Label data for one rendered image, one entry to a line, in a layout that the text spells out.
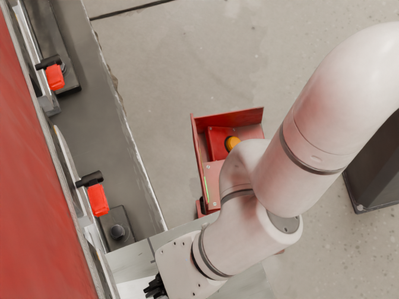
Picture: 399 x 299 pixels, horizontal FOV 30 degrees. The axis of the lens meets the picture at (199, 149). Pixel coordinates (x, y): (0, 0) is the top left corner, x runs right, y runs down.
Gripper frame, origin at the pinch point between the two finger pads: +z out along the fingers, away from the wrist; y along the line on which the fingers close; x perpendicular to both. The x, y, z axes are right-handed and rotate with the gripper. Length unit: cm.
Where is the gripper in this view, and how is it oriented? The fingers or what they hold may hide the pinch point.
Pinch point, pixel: (157, 288)
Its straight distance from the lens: 125.2
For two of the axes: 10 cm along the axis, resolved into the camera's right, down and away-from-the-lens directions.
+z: -5.8, 4.5, 6.8
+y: 3.6, 8.9, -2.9
